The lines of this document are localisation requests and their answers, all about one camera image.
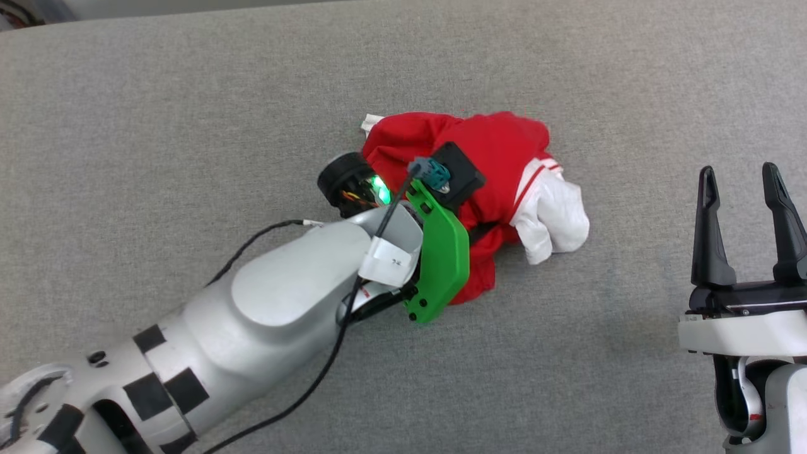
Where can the red and white jersey garment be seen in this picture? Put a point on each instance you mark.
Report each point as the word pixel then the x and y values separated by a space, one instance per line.
pixel 498 151

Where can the dark background object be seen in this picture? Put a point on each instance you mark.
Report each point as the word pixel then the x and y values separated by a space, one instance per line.
pixel 16 11

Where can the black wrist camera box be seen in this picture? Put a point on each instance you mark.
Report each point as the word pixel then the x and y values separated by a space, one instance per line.
pixel 461 173

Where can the grey fabric sofa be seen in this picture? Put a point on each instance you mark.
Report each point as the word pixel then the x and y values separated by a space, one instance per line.
pixel 189 126

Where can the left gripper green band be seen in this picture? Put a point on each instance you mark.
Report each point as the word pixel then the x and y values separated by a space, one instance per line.
pixel 441 252

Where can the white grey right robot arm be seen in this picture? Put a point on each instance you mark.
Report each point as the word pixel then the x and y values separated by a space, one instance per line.
pixel 785 403

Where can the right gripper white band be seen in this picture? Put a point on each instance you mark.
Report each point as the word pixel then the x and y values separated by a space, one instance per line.
pixel 744 331

